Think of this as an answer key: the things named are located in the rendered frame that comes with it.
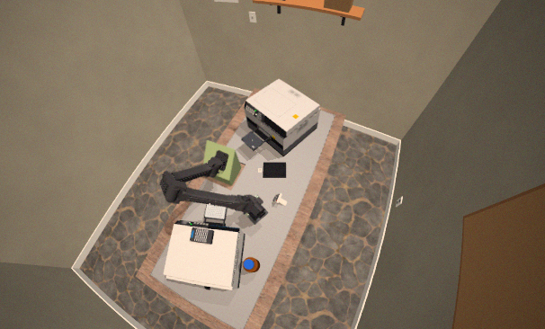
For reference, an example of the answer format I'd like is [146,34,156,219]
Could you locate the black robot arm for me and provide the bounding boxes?
[160,150,265,218]

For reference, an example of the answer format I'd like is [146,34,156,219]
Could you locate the white multiwell plate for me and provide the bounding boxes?
[205,204,226,219]

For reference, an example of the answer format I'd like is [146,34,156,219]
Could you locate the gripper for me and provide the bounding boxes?
[242,195,264,217]

